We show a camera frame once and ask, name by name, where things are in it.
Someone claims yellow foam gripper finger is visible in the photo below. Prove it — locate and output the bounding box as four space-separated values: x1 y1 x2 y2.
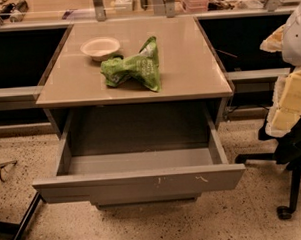
265 67 301 138
259 25 285 53

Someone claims grey top drawer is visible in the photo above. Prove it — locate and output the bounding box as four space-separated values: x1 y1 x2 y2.
33 101 245 207

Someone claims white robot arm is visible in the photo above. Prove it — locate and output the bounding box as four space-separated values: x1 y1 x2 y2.
259 3 301 138

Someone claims grey drawer cabinet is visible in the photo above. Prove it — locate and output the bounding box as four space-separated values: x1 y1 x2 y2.
32 13 238 141

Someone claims pink plastic container stack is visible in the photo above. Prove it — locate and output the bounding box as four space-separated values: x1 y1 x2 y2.
181 0 209 13

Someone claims green crumpled chip bag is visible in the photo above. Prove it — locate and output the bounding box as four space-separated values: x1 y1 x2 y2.
100 36 161 92

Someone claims white paper bowl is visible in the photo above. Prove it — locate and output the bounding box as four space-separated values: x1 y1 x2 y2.
80 37 120 62

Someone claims grey metal shelf rail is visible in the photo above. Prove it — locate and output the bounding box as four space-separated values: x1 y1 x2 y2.
0 6 297 31

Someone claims black metal stand frame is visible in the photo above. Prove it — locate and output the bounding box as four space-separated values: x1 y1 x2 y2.
0 160 43 240

